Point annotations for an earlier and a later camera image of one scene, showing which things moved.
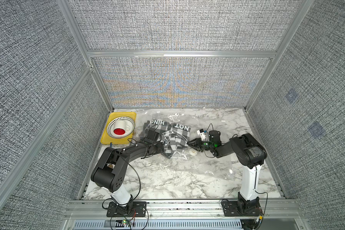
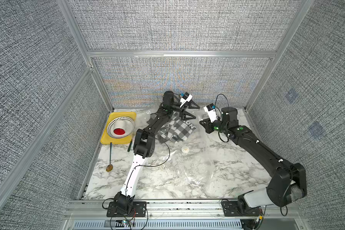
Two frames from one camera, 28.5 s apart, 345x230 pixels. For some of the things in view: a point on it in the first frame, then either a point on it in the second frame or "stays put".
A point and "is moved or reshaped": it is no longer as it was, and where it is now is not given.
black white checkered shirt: [174, 137] is moved or reshaped
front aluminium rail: [182, 210] stays put
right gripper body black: [203, 145] to [216, 126]
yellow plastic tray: [127, 139] stays put
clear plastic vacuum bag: [177, 128] is moved or reshaped
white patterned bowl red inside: [120, 127] stays put
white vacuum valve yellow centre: [193, 152] to [185, 149]
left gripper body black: [157, 148] to [181, 110]
